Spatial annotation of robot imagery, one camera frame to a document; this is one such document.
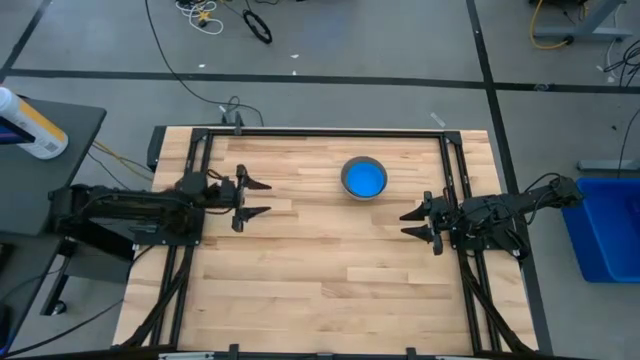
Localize yellow floor cable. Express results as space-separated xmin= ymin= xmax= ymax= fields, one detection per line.
xmin=529 ymin=0 xmax=572 ymax=51

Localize tangled black cables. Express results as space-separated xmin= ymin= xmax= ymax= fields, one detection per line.
xmin=602 ymin=38 xmax=640 ymax=89

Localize grey desk leg base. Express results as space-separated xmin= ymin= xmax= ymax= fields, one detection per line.
xmin=531 ymin=0 xmax=634 ymax=44

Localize black power cable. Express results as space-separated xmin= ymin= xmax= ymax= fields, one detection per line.
xmin=0 ymin=298 xmax=126 ymax=359

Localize dark grey side table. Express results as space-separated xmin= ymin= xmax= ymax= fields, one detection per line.
xmin=0 ymin=97 xmax=134 ymax=346

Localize grey stand foot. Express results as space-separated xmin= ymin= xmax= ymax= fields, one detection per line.
xmin=576 ymin=158 xmax=640 ymax=174

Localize blue plastic bowl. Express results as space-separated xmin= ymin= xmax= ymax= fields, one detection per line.
xmin=345 ymin=160 xmax=386 ymax=199

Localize blue bowl with metal rim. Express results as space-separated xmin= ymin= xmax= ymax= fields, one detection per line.
xmin=340 ymin=155 xmax=389 ymax=202

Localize black coiled cable ring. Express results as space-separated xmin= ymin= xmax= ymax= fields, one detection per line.
xmin=242 ymin=9 xmax=274 ymax=45

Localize white cable bundle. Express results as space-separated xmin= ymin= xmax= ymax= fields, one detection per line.
xmin=174 ymin=0 xmax=225 ymax=36

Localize thin yellow wire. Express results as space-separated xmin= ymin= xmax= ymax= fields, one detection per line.
xmin=91 ymin=140 xmax=155 ymax=177

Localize long black floor cable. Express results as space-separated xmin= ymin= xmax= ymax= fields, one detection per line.
xmin=144 ymin=0 xmax=265 ymax=127

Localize white canister with yellow label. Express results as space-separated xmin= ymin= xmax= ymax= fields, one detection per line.
xmin=0 ymin=85 xmax=70 ymax=161

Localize blue plastic tub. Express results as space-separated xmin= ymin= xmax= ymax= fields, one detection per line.
xmin=561 ymin=177 xmax=640 ymax=284

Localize black aluminium table frame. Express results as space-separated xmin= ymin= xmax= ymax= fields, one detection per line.
xmin=119 ymin=125 xmax=540 ymax=360

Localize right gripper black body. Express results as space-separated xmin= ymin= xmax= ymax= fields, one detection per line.
xmin=422 ymin=190 xmax=454 ymax=256

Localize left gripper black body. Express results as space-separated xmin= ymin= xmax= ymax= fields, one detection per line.
xmin=219 ymin=163 xmax=249 ymax=234

